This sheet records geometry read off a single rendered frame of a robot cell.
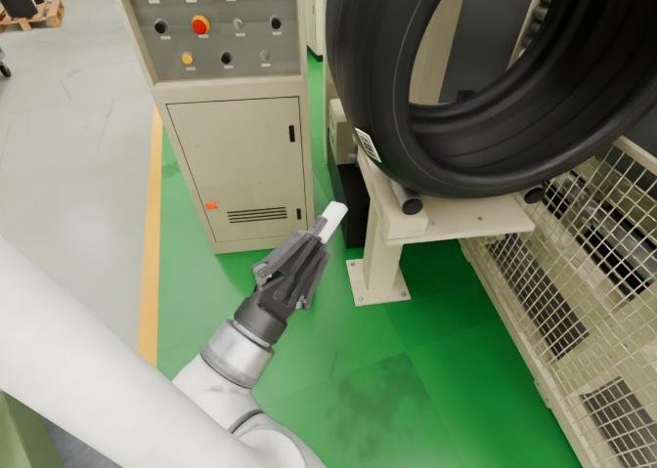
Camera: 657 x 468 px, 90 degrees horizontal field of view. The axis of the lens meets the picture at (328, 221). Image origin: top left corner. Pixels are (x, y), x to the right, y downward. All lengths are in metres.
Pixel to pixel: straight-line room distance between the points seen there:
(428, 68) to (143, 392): 0.91
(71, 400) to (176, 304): 1.49
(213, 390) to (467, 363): 1.25
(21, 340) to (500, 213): 0.89
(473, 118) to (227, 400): 0.84
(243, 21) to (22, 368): 1.15
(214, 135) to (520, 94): 1.03
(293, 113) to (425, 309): 1.05
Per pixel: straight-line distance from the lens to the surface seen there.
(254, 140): 1.39
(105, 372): 0.28
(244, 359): 0.48
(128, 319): 1.81
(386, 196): 0.80
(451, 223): 0.86
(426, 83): 1.01
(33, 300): 0.27
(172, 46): 1.34
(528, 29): 1.24
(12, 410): 0.85
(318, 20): 4.05
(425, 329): 1.60
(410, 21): 0.50
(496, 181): 0.72
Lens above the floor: 1.38
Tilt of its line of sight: 45 degrees down
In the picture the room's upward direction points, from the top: straight up
